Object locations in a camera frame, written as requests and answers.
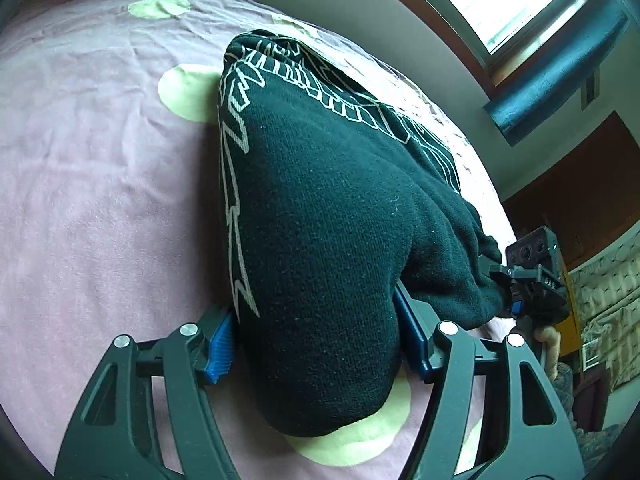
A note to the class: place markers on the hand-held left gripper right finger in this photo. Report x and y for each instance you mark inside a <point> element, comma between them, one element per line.
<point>412,335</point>

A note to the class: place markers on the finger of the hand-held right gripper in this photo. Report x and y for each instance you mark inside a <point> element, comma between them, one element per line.
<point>515,305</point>

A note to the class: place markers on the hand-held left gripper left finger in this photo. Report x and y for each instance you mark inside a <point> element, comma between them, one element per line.
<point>220,350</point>

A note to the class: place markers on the dark green printed sweater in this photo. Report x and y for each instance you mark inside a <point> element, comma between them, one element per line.
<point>325,235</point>

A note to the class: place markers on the person's right hand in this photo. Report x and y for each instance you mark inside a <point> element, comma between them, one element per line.
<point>548,349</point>

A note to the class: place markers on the light patterned blanket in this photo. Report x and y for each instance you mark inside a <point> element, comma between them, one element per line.
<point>610,280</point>

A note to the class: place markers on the brown wooden door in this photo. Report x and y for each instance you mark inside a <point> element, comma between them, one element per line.
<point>590,175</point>

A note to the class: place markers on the teal curtain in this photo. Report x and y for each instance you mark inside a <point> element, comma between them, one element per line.
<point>550,85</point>

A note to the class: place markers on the pink dotted bed sheet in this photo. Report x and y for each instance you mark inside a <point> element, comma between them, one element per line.
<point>100,185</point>

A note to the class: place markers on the wall vent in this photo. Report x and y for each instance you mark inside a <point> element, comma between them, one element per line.
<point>590,86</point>

